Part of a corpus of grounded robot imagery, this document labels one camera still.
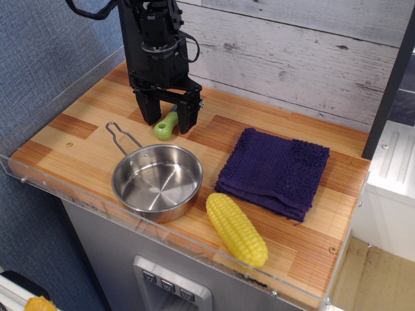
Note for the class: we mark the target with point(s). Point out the dark left shelf post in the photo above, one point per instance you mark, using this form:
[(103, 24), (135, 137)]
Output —
[(131, 40)]

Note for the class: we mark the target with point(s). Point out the yellow toy corn cob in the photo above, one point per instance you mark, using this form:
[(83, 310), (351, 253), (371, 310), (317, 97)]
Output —
[(236, 230)]

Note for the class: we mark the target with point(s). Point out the yellow black object bottom left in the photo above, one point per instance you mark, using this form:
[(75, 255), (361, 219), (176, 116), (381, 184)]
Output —
[(20, 293)]

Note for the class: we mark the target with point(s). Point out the green handled grey spatula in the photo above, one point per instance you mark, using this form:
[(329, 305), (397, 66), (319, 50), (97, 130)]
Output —
[(164, 128)]

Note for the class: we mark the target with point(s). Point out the dark right shelf post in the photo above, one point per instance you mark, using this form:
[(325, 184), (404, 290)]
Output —
[(394, 82)]

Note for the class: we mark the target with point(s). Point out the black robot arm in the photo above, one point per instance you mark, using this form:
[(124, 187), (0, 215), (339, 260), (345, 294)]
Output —
[(158, 23)]

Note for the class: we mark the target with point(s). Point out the silver dispenser button panel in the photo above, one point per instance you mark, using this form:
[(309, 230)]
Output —
[(164, 289)]

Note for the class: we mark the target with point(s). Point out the clear acrylic guard rail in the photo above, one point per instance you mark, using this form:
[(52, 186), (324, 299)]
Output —
[(74, 157)]

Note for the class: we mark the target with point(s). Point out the dark shelf post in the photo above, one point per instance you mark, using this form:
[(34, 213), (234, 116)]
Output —
[(131, 40), (394, 82)]

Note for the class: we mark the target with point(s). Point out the purple folded cloth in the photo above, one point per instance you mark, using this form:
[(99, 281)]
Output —
[(277, 174)]

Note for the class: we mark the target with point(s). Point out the stainless steel pan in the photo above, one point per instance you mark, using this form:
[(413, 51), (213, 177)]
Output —
[(159, 182)]

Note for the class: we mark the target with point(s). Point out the grey toy kitchen cabinet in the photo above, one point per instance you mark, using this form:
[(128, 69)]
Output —
[(111, 248)]

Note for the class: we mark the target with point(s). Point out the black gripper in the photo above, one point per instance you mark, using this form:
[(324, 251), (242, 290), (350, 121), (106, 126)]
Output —
[(164, 76)]

